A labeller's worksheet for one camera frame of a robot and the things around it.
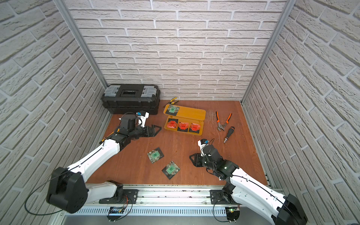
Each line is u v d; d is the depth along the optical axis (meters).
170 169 0.83
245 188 0.50
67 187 0.40
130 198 0.74
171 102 1.18
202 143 0.73
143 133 0.72
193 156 0.79
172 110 0.95
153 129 0.72
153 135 0.72
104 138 0.98
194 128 1.00
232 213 0.70
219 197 0.74
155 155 0.89
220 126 1.03
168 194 0.76
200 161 0.69
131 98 1.00
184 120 0.94
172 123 1.04
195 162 0.71
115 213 0.71
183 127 1.02
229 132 0.98
